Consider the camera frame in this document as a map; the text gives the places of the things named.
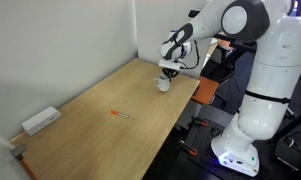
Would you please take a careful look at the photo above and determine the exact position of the white power box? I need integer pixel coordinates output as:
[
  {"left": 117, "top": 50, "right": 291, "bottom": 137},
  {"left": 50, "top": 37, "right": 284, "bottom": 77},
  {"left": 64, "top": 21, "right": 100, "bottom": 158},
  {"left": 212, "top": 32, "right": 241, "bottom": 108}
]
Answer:
[{"left": 22, "top": 106, "right": 62, "bottom": 136}]

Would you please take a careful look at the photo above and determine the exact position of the orange handled clamp front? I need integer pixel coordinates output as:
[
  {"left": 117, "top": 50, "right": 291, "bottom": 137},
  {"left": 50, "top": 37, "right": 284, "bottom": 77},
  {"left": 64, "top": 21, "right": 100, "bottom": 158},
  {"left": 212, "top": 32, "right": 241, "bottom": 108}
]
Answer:
[{"left": 178, "top": 140, "right": 198, "bottom": 156}]

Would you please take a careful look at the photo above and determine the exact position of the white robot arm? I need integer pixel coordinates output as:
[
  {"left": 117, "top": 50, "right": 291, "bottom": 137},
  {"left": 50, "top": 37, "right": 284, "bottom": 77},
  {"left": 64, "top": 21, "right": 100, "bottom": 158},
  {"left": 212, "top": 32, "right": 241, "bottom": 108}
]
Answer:
[{"left": 160, "top": 0, "right": 301, "bottom": 177}]

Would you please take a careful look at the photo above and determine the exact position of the white ceramic mug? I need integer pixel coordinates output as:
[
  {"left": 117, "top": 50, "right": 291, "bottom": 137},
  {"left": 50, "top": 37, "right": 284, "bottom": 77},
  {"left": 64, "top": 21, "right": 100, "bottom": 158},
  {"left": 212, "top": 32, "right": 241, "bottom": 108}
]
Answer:
[{"left": 153, "top": 76, "right": 170, "bottom": 92}]

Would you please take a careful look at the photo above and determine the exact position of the orange chair seat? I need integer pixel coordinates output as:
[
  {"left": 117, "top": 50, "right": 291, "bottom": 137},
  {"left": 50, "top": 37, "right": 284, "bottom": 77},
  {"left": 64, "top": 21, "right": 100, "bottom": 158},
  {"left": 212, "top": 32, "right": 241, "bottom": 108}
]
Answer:
[{"left": 191, "top": 77, "right": 219, "bottom": 104}]

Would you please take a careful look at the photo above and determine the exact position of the orange handled clamp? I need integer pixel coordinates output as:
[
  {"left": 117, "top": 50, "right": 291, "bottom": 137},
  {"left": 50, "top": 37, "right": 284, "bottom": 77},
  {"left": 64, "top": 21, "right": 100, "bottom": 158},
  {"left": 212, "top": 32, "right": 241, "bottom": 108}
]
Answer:
[
  {"left": 191, "top": 116, "right": 208, "bottom": 126},
  {"left": 178, "top": 140, "right": 198, "bottom": 156}
]

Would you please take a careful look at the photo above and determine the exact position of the grey table corner clamp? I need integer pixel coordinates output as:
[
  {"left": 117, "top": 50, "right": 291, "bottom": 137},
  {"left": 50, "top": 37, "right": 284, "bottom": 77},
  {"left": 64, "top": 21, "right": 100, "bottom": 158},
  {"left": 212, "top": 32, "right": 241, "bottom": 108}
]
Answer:
[{"left": 10, "top": 144, "right": 27, "bottom": 161}]

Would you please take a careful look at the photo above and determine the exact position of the orange handled clamp rear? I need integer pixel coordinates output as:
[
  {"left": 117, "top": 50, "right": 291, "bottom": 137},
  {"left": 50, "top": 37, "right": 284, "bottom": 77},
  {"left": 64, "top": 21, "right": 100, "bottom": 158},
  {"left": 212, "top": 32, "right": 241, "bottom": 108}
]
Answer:
[{"left": 191, "top": 116, "right": 208, "bottom": 126}]

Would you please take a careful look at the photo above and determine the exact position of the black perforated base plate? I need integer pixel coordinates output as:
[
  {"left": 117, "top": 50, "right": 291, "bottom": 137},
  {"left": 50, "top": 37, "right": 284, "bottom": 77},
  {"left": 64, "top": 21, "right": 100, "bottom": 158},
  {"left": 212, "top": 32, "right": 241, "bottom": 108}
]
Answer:
[{"left": 186, "top": 115, "right": 259, "bottom": 180}]

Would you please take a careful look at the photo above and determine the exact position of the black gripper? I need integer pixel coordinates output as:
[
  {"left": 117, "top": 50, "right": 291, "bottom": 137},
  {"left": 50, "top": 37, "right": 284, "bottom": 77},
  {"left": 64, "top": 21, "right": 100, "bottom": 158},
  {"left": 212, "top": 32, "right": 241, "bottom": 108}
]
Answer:
[{"left": 162, "top": 68, "right": 179, "bottom": 78}]

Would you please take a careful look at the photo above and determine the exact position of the orange marker pen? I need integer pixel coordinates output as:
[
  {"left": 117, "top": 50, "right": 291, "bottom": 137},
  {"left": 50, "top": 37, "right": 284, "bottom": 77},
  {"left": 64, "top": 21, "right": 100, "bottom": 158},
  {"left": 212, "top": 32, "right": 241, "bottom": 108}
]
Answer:
[{"left": 110, "top": 110, "right": 130, "bottom": 118}]

